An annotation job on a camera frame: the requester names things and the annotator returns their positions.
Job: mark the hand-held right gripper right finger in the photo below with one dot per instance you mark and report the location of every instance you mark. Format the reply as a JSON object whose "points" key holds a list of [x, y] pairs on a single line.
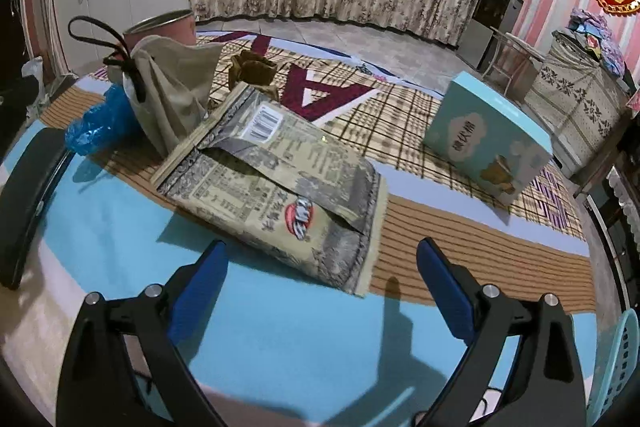
{"points": [[442, 292]]}

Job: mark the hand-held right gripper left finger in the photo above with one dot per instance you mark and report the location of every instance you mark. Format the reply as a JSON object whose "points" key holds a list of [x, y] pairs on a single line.
{"points": [[200, 287]]}

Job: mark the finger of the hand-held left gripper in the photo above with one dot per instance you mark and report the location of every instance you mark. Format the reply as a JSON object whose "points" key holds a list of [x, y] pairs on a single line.
{"points": [[20, 93], [30, 207]]}

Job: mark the grey printed snack bag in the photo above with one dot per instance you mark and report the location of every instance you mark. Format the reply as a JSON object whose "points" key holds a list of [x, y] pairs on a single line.
{"points": [[280, 187]]}

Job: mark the light blue plastic basket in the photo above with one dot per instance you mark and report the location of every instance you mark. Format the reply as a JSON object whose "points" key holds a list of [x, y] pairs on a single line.
{"points": [[607, 372]]}

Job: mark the white plastic bag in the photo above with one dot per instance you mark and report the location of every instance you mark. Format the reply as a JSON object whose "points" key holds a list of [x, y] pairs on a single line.
{"points": [[32, 69]]}

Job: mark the blue plastic bag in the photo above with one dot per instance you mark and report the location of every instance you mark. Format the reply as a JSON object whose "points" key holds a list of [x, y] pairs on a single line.
{"points": [[97, 127]]}

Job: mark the light blue cardboard box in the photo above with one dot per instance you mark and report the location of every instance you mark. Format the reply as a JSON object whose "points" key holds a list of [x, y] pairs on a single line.
{"points": [[490, 142]]}

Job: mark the pink round can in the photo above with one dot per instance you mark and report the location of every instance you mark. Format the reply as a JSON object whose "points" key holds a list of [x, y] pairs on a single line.
{"points": [[177, 32]]}

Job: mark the brown crumpled wrapper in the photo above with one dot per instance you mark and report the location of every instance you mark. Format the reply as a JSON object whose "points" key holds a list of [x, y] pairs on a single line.
{"points": [[252, 72]]}

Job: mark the cloth-covered cabinet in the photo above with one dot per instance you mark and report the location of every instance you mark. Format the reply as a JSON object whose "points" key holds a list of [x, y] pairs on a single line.
{"points": [[575, 107]]}

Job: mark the folding table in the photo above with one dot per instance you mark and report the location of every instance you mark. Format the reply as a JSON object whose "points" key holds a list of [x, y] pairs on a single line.
{"points": [[515, 52]]}

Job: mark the grey water dispenser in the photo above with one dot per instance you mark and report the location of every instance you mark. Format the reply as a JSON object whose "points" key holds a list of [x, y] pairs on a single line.
{"points": [[487, 27]]}

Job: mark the pile of colourful clothes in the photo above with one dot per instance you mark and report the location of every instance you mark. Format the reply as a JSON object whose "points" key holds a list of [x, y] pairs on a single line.
{"points": [[605, 42]]}

